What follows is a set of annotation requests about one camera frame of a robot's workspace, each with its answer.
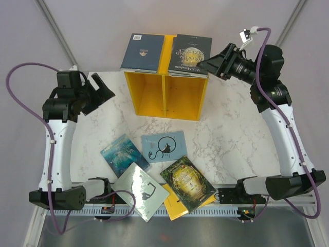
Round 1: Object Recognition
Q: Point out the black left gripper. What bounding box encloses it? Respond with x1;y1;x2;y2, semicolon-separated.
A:
75;73;115;115

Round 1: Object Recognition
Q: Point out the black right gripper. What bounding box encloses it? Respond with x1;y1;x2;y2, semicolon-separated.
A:
197;42;263;85

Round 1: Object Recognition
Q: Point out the black Moon and Sixpence book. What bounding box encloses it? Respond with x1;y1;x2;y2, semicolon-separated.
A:
168;34;212;78

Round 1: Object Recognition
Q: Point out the navy blue crest book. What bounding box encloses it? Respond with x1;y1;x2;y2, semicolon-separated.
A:
120;33;165;74

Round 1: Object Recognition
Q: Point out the light blue cat book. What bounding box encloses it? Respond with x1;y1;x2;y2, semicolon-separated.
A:
141;131;188;163

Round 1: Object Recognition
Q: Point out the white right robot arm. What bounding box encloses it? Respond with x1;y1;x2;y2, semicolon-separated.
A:
197;43;326;203

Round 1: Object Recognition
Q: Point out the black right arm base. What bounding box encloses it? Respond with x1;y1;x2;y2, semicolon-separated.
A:
218;179;266;205

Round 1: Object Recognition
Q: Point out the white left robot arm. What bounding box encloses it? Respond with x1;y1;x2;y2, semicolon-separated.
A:
29;70;115;210

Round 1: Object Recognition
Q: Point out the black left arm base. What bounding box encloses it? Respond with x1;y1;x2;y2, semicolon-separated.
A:
83;177;125;205

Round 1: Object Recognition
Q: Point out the yellow wooden shelf box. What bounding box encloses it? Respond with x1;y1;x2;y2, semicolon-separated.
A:
124;34;208;121

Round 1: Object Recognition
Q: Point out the teal ocean cover book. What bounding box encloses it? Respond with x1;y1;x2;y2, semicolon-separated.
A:
100;134;150;178

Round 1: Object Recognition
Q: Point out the pale grey-green circle book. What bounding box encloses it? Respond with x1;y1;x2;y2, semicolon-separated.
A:
112;163;169;222

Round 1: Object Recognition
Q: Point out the green forest cover book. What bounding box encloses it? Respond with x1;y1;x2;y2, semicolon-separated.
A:
160;155;216;213

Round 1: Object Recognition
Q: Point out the yellow file folder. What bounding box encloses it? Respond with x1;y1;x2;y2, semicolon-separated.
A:
163;184;216;221

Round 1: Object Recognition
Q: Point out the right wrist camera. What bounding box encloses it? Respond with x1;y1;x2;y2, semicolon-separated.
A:
240;26;259;50

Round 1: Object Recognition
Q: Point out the white slotted cable duct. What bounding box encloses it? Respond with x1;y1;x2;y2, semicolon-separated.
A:
48;206;241;217

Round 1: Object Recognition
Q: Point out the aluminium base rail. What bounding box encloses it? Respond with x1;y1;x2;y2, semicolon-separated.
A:
35;184;316;207

